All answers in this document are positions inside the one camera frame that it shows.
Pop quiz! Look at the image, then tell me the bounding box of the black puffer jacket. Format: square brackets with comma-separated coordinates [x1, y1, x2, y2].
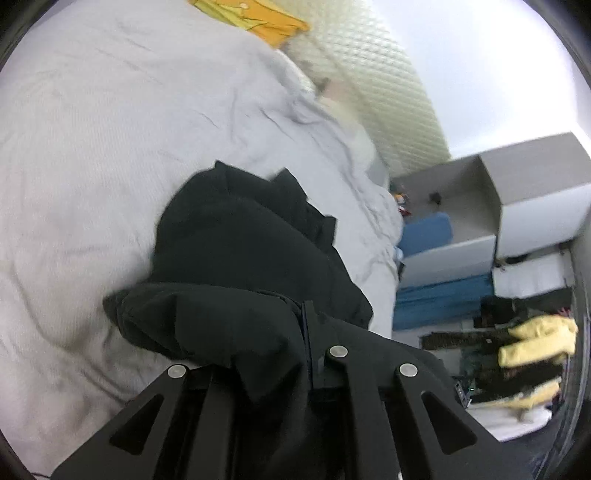
[102, 160, 462, 480]

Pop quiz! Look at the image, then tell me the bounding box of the bed with light grey sheet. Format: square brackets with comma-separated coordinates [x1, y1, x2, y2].
[0, 0, 406, 476]

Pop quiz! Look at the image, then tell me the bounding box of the yellow plush garment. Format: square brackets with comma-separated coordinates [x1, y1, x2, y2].
[498, 315, 579, 411]

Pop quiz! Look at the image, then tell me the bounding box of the yellow cartoon pillow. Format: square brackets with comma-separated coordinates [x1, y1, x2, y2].
[187, 0, 310, 49]

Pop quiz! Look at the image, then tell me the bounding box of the blue curtain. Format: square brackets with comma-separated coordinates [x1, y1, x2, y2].
[394, 274, 495, 331]

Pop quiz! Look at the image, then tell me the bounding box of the dark patterned clothing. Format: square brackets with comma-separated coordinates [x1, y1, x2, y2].
[420, 295, 574, 403]

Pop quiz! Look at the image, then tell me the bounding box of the grey duvet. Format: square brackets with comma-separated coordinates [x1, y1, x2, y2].
[249, 41, 405, 287]

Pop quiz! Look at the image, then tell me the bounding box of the black gadget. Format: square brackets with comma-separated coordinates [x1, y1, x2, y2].
[451, 376, 478, 409]

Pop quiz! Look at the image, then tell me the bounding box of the white and wood wardrobe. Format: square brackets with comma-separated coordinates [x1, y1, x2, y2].
[390, 131, 591, 298]

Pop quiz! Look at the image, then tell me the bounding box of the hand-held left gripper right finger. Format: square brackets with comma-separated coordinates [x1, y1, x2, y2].
[302, 300, 537, 480]

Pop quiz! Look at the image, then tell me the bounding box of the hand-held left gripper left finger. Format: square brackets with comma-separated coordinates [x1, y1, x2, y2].
[48, 362, 242, 480]

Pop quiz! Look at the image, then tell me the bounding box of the cream quilted headboard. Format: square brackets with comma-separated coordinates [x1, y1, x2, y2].
[286, 0, 452, 178]

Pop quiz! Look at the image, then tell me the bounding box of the blue padded board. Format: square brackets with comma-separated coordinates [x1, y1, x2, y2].
[399, 212, 453, 257]

